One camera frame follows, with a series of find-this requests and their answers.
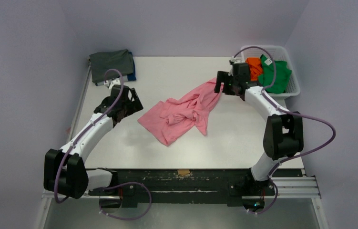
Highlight pink t-shirt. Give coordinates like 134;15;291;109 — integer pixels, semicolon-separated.
138;78;223;146

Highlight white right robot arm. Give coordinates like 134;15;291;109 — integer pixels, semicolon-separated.
214;61;304;194

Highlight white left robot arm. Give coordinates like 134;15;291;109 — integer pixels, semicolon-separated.
43;85;143;199

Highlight folded blue t-shirt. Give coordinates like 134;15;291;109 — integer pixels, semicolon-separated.
127;52;137;82

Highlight folded white t-shirt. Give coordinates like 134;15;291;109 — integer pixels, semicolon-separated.
95;79;124;87

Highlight orange t-shirt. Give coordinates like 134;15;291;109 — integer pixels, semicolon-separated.
245;57;263;82

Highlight green t-shirt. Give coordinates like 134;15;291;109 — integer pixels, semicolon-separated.
258;54;292;94

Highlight folded grey t-shirt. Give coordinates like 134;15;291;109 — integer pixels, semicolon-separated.
89;49;133;83

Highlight white plastic basket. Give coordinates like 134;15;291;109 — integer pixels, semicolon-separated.
240;45;300;99

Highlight brown tape piece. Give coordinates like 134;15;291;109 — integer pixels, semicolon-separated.
177;169;191;177

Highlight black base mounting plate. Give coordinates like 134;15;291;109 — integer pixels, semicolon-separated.
88;168;303;209

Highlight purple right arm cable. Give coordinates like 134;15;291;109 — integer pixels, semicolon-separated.
233;46;337;216

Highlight aluminium frame rail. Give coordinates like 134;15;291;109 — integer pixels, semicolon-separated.
41;176;322;200

